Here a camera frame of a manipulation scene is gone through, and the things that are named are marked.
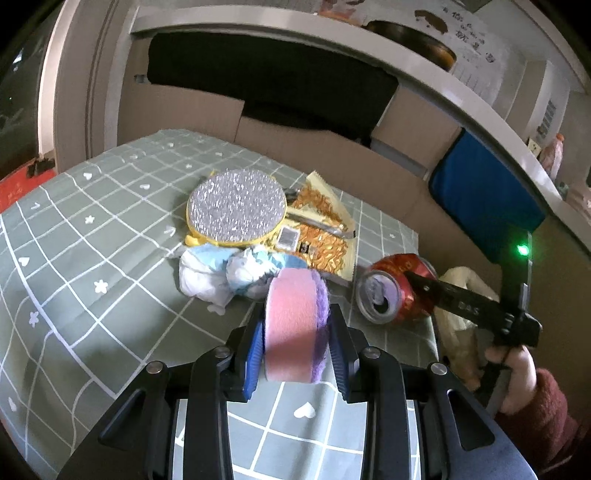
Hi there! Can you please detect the brown cardboard panel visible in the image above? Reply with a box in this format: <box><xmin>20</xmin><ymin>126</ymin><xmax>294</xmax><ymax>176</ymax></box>
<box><xmin>117</xmin><ymin>76</ymin><xmax>444</xmax><ymax>227</ymax></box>

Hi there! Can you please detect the red cardboard box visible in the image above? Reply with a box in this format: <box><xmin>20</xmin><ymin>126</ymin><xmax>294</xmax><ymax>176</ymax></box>
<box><xmin>0</xmin><ymin>159</ymin><xmax>57</xmax><ymax>213</ymax></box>

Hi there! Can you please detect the person's right forearm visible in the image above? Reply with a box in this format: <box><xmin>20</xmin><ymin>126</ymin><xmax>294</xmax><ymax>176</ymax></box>
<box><xmin>496</xmin><ymin>367</ymin><xmax>591</xmax><ymax>480</ymax></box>

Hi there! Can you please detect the yellow snack wrapper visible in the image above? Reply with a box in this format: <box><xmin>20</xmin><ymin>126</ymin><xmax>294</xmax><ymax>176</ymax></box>
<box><xmin>277</xmin><ymin>172</ymin><xmax>359</xmax><ymax>285</ymax></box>

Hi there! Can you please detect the orange capped plastic bottle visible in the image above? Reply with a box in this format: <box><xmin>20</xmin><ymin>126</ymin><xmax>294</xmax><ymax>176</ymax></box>
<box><xmin>540</xmin><ymin>134</ymin><xmax>567</xmax><ymax>181</ymax></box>

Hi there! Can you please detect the glass sliding door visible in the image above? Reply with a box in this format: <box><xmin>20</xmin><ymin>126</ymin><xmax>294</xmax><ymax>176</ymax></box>
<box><xmin>0</xmin><ymin>0</ymin><xmax>62</xmax><ymax>177</ymax></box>

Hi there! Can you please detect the white ribbed wall grille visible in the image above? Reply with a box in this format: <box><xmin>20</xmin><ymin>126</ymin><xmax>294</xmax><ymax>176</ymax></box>
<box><xmin>536</xmin><ymin>99</ymin><xmax>557</xmax><ymax>144</ymax></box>

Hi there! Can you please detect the pink and purple sponge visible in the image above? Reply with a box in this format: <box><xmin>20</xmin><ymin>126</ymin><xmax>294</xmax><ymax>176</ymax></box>
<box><xmin>264</xmin><ymin>268</ymin><xmax>331</xmax><ymax>384</ymax></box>

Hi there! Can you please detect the crushed red can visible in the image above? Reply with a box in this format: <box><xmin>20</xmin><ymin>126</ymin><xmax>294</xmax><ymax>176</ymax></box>
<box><xmin>355</xmin><ymin>254</ymin><xmax>440</xmax><ymax>326</ymax></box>

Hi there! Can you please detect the round silver glitter pad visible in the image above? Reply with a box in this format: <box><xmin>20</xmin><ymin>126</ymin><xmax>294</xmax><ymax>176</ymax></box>
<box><xmin>186</xmin><ymin>170</ymin><xmax>288</xmax><ymax>248</ymax></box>

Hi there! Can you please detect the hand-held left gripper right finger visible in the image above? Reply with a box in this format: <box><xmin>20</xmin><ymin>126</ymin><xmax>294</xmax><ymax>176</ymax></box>
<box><xmin>328</xmin><ymin>305</ymin><xmax>536</xmax><ymax>480</ymax></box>

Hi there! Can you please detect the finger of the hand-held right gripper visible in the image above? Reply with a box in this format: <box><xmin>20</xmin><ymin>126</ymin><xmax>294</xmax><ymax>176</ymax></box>
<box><xmin>405</xmin><ymin>272</ymin><xmax>514</xmax><ymax>333</ymax></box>

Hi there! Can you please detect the crumpled white tissue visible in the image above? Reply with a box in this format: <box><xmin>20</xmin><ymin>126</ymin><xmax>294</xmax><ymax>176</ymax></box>
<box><xmin>178</xmin><ymin>244</ymin><xmax>236</xmax><ymax>315</ymax></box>

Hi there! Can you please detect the white blue cloth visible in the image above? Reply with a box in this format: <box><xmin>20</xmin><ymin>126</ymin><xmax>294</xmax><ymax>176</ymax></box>
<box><xmin>226</xmin><ymin>247</ymin><xmax>308</xmax><ymax>301</ymax></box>

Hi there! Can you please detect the person's right hand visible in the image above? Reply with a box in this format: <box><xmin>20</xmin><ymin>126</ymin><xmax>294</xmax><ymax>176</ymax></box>
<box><xmin>484</xmin><ymin>344</ymin><xmax>539</xmax><ymax>416</ymax></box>

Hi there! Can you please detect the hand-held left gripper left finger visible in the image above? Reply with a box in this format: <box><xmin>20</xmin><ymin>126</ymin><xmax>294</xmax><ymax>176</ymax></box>
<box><xmin>58</xmin><ymin>318</ymin><xmax>267</xmax><ymax>480</ymax></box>

